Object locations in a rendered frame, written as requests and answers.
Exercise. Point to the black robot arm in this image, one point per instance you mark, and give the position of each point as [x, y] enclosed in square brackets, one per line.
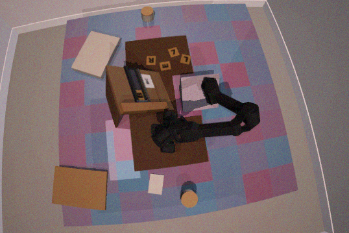
[191, 131]

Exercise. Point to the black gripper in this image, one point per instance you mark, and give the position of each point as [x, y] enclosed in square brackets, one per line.
[167, 118]

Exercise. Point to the beige flat box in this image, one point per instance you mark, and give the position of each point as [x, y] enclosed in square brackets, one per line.
[96, 53]

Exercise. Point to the grey canister with orange lid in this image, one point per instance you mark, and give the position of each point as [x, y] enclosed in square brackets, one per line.
[147, 14]
[188, 198]

